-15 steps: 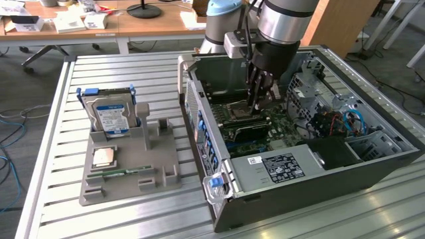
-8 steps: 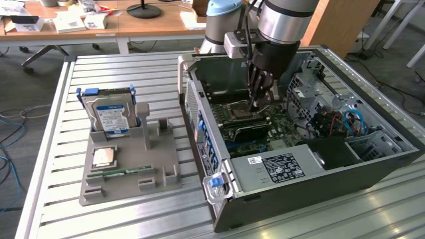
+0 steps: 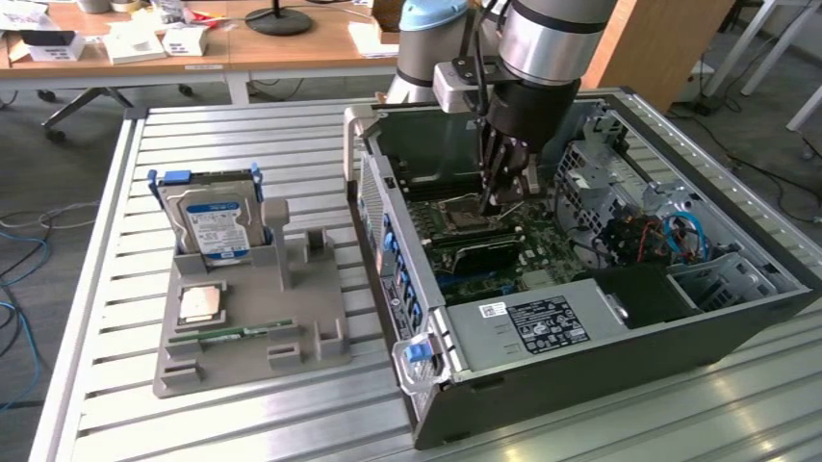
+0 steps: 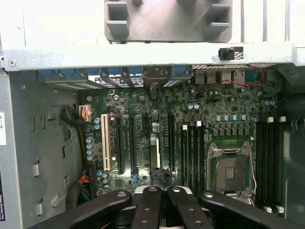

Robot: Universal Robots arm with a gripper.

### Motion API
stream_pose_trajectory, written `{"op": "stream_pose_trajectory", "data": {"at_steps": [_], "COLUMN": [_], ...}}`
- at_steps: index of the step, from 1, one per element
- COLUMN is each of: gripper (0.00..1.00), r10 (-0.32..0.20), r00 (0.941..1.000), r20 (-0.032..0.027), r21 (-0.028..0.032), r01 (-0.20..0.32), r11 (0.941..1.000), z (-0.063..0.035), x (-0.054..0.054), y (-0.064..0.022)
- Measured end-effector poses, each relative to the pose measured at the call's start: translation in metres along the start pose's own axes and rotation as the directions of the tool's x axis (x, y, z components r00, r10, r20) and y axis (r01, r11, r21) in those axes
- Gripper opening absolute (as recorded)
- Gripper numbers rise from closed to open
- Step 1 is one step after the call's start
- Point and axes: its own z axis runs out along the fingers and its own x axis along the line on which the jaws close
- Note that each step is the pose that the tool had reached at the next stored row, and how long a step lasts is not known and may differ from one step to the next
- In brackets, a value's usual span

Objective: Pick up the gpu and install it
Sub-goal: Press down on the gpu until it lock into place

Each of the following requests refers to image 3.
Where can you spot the black round lamp base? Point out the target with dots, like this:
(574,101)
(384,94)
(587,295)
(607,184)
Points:
(280,23)

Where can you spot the grey disk bay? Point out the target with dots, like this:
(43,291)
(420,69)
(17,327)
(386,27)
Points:
(727,284)

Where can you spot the blue case latch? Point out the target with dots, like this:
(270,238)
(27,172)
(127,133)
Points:
(418,352)

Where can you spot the blue expansion slot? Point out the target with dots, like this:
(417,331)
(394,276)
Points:
(469,280)

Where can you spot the open black PC case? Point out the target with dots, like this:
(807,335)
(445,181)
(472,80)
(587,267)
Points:
(579,385)

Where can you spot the grey chair base with casters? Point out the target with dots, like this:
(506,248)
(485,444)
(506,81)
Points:
(71,108)

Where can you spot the green motherboard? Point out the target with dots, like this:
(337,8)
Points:
(546,250)

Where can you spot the hard disk with blue caddy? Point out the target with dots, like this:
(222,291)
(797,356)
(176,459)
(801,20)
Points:
(216,226)

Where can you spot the metal socket cover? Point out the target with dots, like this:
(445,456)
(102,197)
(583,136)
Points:
(514,204)

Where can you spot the wooden cabinet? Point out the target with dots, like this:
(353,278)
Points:
(656,48)

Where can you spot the tape roll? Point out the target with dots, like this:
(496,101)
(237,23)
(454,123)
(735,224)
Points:
(123,6)

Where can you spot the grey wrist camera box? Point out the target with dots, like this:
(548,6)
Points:
(450,89)

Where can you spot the grey power supply unit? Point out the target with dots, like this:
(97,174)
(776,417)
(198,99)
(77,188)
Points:
(482,346)

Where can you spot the copper-toned CPU chip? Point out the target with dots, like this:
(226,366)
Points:
(201,304)

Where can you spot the grey cup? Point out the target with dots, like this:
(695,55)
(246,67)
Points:
(94,6)

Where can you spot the small white printed box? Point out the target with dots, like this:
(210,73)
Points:
(185,43)

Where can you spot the flat white box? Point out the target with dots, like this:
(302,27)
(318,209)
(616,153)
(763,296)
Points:
(135,48)

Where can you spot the white paper stack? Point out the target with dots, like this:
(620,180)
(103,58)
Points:
(369,43)

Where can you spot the perforated metal drive cage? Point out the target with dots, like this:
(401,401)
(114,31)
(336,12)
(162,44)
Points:
(592,192)

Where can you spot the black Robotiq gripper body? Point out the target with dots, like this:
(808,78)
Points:
(530,108)

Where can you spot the black graphics card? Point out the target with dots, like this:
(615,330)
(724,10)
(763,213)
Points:
(489,255)

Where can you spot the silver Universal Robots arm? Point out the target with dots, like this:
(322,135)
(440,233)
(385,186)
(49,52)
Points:
(546,48)

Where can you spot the CPU socket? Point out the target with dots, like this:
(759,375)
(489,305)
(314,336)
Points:
(460,219)

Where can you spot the green RAM stick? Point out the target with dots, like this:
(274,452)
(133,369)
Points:
(232,332)

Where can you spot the white box with black lid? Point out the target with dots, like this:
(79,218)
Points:
(51,45)

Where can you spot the grey parts rack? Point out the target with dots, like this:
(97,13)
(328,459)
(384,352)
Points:
(257,298)

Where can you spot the white table frame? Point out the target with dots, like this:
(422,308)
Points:
(739,43)

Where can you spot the wooden desk with white frame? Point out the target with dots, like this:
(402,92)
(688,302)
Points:
(289,53)

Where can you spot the brown cardboard box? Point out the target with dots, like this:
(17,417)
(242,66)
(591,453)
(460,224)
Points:
(386,14)

